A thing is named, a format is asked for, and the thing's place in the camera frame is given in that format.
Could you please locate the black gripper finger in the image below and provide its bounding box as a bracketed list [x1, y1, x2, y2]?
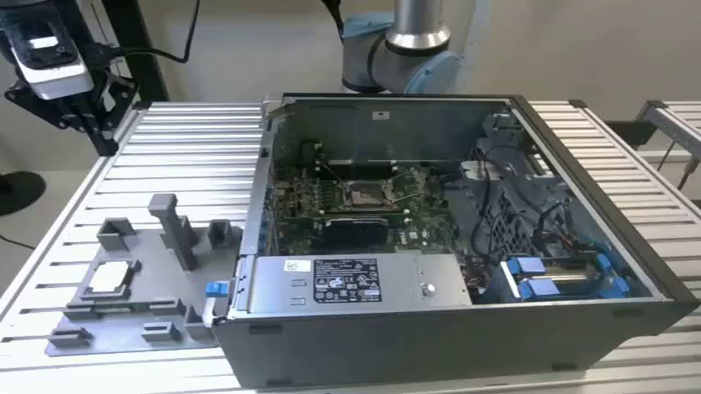
[82, 72, 139, 157]
[3, 83, 88, 133]

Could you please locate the silver CPU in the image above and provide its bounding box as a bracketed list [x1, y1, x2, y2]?
[88, 262, 138, 293]

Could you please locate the black RAM slot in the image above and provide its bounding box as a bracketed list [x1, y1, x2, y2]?
[322, 158, 398, 167]

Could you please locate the CPU socket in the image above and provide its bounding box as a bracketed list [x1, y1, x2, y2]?
[339, 179, 397, 208]

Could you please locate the black round stand foot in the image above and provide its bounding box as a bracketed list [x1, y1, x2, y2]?
[0, 171, 47, 217]

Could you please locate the metal locking lever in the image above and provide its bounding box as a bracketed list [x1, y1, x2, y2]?
[317, 160, 349, 185]

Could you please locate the grey parts rack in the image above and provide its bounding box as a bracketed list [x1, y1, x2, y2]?
[43, 192, 246, 359]

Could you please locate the black expansion card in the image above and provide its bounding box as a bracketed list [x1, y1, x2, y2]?
[321, 216, 393, 252]

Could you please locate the black label sticker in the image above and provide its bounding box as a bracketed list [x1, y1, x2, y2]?
[311, 258, 381, 304]

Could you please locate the metal socket cover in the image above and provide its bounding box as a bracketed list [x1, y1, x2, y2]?
[390, 166, 435, 203]

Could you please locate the green motherboard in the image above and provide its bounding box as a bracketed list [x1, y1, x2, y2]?
[271, 163, 466, 258]

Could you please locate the silver power supply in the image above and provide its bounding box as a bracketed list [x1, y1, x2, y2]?
[244, 253, 475, 312]

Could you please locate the dark grey open PC case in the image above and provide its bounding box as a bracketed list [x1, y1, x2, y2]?
[210, 92, 701, 389]

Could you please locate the grey metal drive cage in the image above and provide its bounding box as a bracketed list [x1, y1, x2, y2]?
[442, 112, 606, 296]

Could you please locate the blue disk carrier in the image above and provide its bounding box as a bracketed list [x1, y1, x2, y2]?
[514, 275, 630, 300]
[504, 254, 613, 275]

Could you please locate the aluminium side table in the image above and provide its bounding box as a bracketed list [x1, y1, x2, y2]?
[633, 99, 701, 166]

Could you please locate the black upright post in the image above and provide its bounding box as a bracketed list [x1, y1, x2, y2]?
[70, 0, 168, 104]

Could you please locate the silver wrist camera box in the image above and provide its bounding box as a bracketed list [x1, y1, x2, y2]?
[0, 16, 95, 101]

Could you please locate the black camera cable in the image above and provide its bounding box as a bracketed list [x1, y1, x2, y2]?
[120, 0, 203, 65]

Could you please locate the black floor cable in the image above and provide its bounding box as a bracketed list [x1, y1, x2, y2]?
[0, 232, 36, 250]

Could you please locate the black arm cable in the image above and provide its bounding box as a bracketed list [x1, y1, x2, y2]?
[321, 0, 347, 30]

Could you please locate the short black wire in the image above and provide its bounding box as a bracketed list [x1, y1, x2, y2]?
[534, 199, 577, 256]

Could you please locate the black table bracket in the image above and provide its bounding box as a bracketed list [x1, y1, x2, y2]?
[604, 120, 657, 149]

